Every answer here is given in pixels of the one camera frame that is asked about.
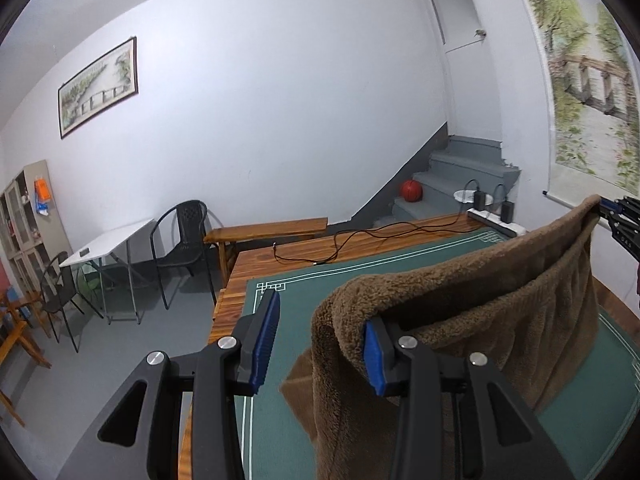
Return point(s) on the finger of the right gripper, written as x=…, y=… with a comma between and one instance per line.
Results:
x=623, y=217

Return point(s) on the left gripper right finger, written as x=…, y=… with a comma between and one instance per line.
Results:
x=457, y=416

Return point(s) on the brown fleece garment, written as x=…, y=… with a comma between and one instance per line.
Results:
x=527, y=303

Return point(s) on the white folding table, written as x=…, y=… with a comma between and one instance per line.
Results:
x=115, y=244

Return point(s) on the white power strip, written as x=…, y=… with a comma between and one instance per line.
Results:
x=494, y=222

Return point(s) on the black power adapter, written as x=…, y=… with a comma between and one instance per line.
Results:
x=479, y=200
x=507, y=211

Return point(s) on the green table mat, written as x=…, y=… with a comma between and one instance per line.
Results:
x=587, y=421

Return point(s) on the grey stairs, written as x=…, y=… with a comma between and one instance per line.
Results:
x=463, y=162

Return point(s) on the hanging scroll painting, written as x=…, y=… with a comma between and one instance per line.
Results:
x=594, y=81

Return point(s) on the white plate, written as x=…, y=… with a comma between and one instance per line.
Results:
x=467, y=197

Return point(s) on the wooden armchair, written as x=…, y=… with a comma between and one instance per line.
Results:
x=15, y=333

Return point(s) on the white door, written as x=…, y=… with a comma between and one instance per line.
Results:
x=474, y=96

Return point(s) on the red ball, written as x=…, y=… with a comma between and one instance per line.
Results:
x=411, y=191

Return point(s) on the wooden bench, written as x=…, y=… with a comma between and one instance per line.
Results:
x=227, y=238

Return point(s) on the beige glass-door cabinet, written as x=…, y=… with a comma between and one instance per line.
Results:
x=32, y=232

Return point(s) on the black metal chair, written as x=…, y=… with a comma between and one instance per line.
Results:
x=190, y=249

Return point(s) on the framed landscape painting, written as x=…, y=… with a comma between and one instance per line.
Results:
x=111, y=78

